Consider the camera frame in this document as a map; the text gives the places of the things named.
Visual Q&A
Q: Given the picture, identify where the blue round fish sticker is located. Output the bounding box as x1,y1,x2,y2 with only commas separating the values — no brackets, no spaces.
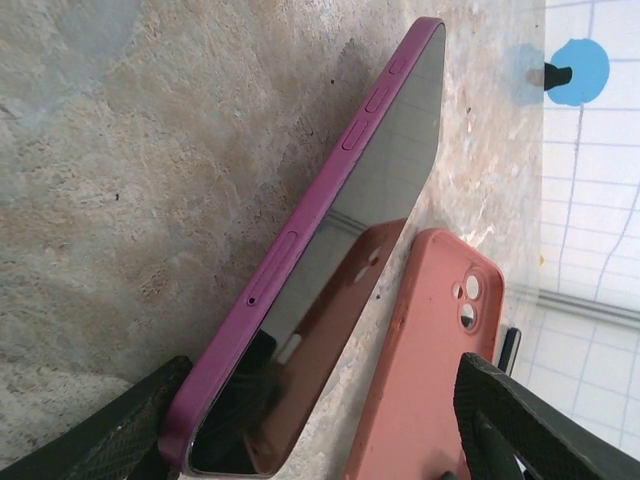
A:
542,37,611,107

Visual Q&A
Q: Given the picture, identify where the aluminium corner post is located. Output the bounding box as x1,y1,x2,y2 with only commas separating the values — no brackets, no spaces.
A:
514,284,640,329

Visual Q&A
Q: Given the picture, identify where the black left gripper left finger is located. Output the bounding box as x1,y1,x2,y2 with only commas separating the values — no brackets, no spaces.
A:
0,354,201,480

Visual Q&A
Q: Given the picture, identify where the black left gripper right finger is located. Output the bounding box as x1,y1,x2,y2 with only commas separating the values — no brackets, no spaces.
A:
452,351,640,480

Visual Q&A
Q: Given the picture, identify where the pink phone case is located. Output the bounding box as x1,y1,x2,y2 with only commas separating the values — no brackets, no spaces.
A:
344,227,506,480

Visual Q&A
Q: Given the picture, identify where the black phone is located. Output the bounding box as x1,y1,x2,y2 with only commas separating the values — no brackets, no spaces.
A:
158,16,447,479

